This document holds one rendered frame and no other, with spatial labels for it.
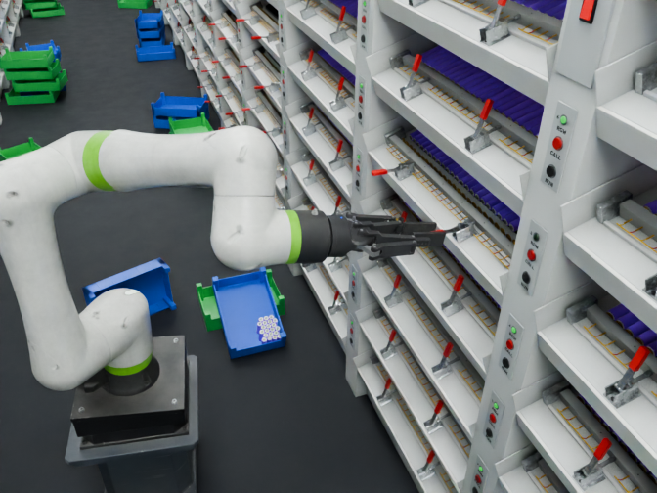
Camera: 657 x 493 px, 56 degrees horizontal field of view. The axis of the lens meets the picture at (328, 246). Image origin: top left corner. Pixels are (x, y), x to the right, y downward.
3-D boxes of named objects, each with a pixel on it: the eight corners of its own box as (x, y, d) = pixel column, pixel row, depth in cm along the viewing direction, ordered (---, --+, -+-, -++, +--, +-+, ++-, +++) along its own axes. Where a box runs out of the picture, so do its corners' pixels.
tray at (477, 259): (506, 313, 108) (499, 276, 102) (372, 165, 155) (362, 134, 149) (604, 262, 110) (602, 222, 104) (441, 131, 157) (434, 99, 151)
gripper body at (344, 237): (312, 242, 113) (357, 241, 117) (328, 267, 106) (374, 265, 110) (319, 205, 109) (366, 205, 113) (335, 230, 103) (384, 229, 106)
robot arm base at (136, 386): (46, 402, 148) (41, 384, 144) (58, 357, 160) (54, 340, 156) (157, 394, 152) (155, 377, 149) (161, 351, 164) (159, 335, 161)
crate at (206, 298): (207, 332, 228) (205, 315, 223) (197, 299, 243) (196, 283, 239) (284, 314, 236) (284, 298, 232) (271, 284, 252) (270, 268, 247)
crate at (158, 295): (93, 330, 228) (102, 341, 223) (81, 287, 217) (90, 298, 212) (167, 298, 244) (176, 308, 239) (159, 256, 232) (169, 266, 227)
